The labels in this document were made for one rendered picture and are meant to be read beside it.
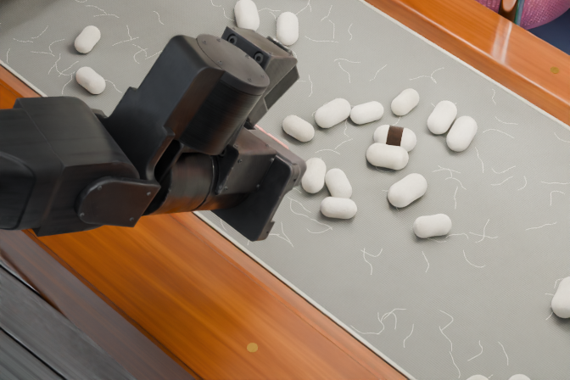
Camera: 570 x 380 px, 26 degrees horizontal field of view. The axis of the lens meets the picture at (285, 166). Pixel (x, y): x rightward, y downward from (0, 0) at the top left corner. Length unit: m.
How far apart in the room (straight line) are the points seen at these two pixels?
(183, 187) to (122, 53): 0.39
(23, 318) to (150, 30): 0.31
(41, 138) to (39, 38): 0.47
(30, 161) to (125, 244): 0.29
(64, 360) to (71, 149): 0.35
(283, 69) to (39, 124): 0.19
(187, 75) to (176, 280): 0.26
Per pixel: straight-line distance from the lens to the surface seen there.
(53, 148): 0.75
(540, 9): 1.29
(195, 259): 1.00
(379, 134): 1.09
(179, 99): 0.78
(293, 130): 1.10
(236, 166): 0.85
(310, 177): 1.06
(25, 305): 1.11
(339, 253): 1.03
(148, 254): 1.01
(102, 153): 0.76
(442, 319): 1.00
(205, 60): 0.78
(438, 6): 1.20
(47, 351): 1.08
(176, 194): 0.82
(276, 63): 0.85
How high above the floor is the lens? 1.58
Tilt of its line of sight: 51 degrees down
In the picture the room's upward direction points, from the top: straight up
